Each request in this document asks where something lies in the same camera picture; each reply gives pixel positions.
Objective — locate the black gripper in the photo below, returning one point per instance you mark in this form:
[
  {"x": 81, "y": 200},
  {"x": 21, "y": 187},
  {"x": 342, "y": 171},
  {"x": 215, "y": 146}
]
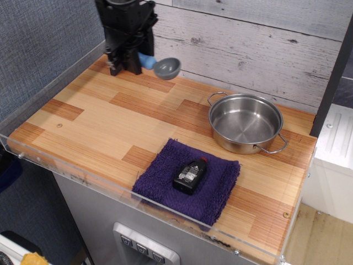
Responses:
[{"x": 136, "y": 19}]

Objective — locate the blue grey spoon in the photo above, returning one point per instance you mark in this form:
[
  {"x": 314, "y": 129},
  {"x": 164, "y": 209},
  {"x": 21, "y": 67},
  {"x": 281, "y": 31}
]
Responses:
[{"x": 165, "y": 69}]

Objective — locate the purple towel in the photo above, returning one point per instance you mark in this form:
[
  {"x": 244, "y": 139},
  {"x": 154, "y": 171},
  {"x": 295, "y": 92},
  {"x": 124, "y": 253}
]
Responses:
[{"x": 208, "y": 201}]

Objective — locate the stainless steel pot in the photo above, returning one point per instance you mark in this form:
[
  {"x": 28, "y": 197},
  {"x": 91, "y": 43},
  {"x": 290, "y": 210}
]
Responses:
[{"x": 245, "y": 123}]

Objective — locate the small black bottle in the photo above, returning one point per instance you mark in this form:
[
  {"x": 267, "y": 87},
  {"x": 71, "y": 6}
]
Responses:
[{"x": 189, "y": 177}]

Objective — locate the clear acrylic guard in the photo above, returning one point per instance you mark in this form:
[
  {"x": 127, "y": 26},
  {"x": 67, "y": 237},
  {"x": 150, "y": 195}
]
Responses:
[{"x": 75, "y": 118}]

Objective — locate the silver dispenser panel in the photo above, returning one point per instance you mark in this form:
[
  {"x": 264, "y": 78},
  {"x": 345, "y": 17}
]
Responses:
[{"x": 149, "y": 251}]

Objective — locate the white cabinet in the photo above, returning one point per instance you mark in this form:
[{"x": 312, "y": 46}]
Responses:
[{"x": 328, "y": 187}]

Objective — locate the dark grey right post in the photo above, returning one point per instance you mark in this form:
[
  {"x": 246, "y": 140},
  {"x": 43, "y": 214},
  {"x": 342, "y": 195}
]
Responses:
[{"x": 336, "y": 75}]

